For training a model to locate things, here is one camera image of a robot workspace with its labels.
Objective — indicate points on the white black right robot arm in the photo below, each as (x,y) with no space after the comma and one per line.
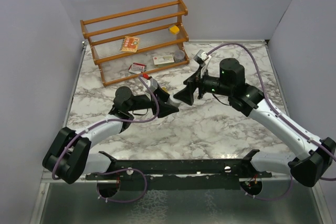
(310,156)

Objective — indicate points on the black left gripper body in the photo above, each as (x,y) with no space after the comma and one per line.
(152,103)

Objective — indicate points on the green stapler box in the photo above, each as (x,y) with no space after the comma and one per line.
(160,61)

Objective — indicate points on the orange spiral notebook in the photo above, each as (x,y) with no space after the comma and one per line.
(130,44)

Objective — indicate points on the red white staple box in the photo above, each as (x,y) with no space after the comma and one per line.
(137,68)

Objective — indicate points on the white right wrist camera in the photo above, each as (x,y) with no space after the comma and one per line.
(203,59)

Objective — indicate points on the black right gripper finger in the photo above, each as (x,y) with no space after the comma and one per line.
(186,95)
(194,77)

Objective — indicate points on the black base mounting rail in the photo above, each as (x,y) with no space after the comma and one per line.
(179,174)

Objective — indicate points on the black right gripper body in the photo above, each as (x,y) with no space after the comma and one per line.
(206,84)

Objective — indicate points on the orange wooden shelf rack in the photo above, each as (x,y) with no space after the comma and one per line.
(148,39)

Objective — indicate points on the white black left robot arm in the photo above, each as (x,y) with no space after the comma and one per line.
(68,156)

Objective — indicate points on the yellow sticky note block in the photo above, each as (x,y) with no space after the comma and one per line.
(174,29)

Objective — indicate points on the white pill bottle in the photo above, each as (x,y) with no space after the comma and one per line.
(173,101)

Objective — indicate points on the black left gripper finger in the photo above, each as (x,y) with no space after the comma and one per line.
(162,94)
(166,109)

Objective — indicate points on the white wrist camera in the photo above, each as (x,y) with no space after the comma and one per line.
(151,83)
(203,59)

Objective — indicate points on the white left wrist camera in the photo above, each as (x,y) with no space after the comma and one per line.
(151,83)

